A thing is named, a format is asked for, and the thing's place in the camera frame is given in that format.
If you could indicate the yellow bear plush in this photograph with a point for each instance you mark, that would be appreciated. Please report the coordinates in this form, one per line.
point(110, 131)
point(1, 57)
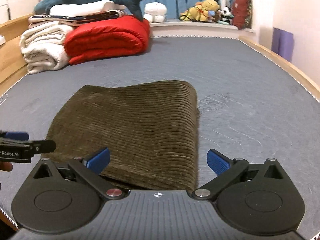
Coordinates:
point(197, 12)

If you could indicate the white folded blanket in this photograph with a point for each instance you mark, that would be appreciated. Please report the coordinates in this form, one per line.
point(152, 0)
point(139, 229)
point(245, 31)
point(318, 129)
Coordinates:
point(42, 47)

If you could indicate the purple bag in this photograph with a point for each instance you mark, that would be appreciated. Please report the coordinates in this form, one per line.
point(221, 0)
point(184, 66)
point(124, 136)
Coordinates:
point(282, 43)

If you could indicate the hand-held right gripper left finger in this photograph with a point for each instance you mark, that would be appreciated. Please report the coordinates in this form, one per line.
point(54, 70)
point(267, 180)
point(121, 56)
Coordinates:
point(100, 160)

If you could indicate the white plush toy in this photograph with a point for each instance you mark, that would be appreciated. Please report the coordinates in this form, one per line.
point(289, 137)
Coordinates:
point(155, 11)

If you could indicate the red folded quilt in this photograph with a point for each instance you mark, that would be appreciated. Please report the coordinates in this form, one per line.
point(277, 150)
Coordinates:
point(107, 37)

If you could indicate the wooden bed frame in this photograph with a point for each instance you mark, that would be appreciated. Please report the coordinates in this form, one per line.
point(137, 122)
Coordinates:
point(10, 62)

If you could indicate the white pillow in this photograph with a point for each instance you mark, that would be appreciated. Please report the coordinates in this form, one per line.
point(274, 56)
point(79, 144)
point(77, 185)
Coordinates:
point(82, 8)

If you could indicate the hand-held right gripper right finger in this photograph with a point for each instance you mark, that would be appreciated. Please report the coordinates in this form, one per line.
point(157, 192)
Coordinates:
point(217, 162)

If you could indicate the yellow round face plush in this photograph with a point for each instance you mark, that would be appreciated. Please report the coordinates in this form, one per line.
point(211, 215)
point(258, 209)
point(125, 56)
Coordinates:
point(211, 5)

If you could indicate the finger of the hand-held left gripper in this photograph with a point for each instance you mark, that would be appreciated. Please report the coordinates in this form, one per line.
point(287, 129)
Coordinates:
point(43, 146)
point(16, 135)

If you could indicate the red cushion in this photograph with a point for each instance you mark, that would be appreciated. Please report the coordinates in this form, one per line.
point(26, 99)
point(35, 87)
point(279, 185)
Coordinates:
point(241, 10)

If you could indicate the dark star-printed blanket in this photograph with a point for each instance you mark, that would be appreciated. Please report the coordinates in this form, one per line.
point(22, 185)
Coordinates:
point(75, 17)

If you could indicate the panda plush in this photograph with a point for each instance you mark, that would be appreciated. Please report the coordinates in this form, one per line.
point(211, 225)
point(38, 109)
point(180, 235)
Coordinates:
point(227, 12)

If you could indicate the person's left hand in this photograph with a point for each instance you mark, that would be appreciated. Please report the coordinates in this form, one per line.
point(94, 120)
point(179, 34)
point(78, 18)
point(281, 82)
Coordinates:
point(5, 166)

